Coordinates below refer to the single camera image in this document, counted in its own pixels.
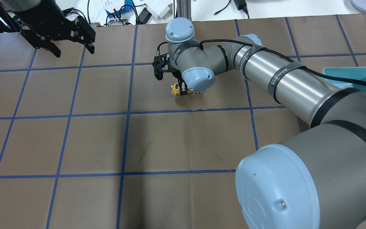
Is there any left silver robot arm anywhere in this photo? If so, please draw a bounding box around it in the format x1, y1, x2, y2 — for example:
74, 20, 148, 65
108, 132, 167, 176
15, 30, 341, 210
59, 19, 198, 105
0, 0, 96, 58

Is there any light blue plastic bin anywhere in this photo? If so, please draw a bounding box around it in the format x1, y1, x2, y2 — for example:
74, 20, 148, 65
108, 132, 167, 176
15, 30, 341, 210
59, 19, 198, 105
322, 66, 366, 104

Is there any black power adapter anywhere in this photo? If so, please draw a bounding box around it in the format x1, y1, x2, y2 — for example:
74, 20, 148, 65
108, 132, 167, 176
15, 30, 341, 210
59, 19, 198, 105
233, 0, 247, 10

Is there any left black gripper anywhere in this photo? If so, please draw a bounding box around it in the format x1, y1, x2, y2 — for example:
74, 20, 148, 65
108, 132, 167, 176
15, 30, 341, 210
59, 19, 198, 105
20, 16, 96, 58

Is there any aluminium frame post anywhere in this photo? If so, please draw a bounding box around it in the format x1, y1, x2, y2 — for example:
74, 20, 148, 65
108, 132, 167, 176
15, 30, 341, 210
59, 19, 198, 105
174, 0, 192, 20

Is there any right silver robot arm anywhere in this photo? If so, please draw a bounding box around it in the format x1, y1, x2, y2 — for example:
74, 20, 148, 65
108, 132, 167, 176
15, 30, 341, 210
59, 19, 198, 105
153, 17, 366, 229

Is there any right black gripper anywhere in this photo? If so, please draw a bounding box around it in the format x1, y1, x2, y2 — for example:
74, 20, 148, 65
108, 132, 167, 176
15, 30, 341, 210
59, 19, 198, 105
152, 53, 187, 95

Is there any white paper box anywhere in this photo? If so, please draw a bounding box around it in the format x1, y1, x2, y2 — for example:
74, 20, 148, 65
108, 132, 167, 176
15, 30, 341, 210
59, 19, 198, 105
146, 0, 173, 18

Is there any blue card box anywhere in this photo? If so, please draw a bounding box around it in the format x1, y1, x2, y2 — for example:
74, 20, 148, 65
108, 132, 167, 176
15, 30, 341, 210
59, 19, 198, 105
102, 0, 134, 18

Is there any yellow beetle toy car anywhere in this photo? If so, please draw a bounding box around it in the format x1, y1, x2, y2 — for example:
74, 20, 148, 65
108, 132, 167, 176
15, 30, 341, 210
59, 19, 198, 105
171, 83, 202, 96

